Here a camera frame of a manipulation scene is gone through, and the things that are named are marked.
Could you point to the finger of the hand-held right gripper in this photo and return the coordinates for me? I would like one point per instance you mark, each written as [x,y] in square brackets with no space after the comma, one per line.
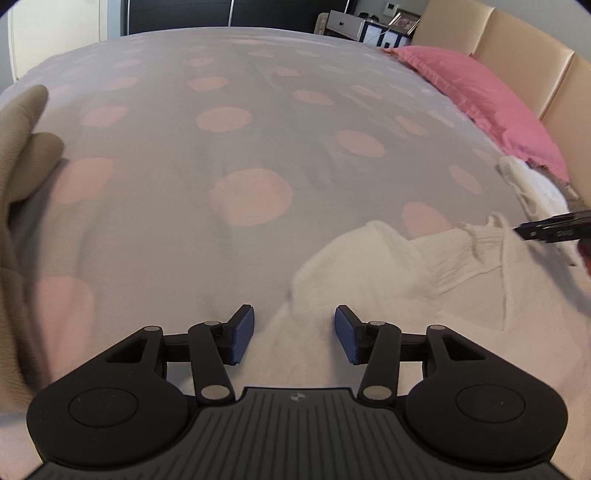
[554,227]

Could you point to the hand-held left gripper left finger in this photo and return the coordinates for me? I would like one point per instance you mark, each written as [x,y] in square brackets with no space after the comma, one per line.
[242,334]

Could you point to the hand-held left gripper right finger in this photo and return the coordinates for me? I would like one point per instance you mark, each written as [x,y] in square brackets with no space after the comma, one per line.
[347,334]

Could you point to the white knitted garment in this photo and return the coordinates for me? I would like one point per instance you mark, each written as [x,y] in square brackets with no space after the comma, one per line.
[415,286]

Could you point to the large white textured garment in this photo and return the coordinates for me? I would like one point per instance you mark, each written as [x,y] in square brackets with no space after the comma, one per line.
[531,189]

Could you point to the brown striped garment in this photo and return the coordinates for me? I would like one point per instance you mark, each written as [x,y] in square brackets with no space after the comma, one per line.
[561,182]

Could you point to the pink pillow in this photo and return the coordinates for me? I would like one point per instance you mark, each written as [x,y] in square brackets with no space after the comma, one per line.
[480,97]

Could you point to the bed with polka dot sheet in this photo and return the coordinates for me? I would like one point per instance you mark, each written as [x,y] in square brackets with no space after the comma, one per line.
[207,184]

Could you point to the beige padded headboard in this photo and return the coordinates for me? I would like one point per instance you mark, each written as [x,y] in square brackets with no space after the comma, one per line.
[531,41]

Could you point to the beige garment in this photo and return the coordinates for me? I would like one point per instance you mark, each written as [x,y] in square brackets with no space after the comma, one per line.
[18,152]

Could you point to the white nightstand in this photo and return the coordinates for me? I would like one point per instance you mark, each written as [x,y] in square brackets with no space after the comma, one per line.
[344,25]

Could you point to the black sliding wardrobe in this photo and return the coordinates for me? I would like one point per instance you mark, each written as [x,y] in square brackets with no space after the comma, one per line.
[221,14]

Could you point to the white door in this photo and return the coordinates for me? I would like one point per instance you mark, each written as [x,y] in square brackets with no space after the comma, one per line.
[60,37]

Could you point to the small picture frame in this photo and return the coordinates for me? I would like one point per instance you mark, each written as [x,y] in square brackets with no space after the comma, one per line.
[405,22]

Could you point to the white wall thermostat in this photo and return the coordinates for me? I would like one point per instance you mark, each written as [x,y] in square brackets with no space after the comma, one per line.
[390,7]

